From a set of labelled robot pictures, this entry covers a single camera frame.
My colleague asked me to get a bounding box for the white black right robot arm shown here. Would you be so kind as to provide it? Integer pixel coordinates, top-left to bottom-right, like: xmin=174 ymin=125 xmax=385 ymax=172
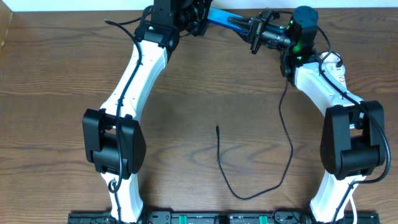
xmin=226 ymin=6 xmax=391 ymax=223

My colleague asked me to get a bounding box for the black USB charging cable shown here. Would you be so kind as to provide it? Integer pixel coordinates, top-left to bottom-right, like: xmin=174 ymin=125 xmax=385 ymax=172
xmin=215 ymin=79 xmax=294 ymax=201

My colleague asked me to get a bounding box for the blue Galaxy smartphone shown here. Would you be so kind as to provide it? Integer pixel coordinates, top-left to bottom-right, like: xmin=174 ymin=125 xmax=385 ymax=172
xmin=207 ymin=7 xmax=247 ymax=34

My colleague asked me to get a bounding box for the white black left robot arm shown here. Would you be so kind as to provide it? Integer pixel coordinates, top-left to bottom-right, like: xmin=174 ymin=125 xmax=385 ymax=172
xmin=82 ymin=0 xmax=211 ymax=223

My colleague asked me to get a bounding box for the white power strip cord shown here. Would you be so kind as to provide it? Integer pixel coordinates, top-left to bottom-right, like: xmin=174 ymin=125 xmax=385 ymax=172
xmin=349 ymin=198 xmax=359 ymax=224

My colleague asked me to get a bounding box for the white power strip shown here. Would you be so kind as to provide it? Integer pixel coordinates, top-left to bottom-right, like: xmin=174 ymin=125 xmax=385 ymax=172
xmin=336 ymin=75 xmax=346 ymax=86

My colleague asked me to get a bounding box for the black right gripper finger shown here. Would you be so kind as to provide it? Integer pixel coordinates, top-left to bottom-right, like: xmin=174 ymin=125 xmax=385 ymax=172
xmin=228 ymin=17 xmax=253 ymax=31
xmin=239 ymin=30 xmax=256 ymax=44

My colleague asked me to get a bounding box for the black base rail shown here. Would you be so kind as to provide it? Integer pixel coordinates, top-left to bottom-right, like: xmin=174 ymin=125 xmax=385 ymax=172
xmin=67 ymin=209 xmax=381 ymax=224

